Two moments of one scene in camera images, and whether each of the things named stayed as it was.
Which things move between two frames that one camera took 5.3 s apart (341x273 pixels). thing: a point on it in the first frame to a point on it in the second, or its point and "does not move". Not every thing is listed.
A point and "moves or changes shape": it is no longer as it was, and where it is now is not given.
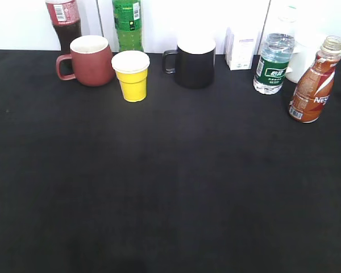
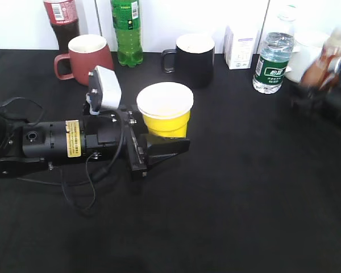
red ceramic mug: (91, 61) does not move
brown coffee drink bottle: (314, 85) moves or changes shape
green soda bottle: (128, 23) does not move
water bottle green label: (273, 63) does not move
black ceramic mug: (192, 62) does not move
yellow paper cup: (131, 67) to (166, 107)
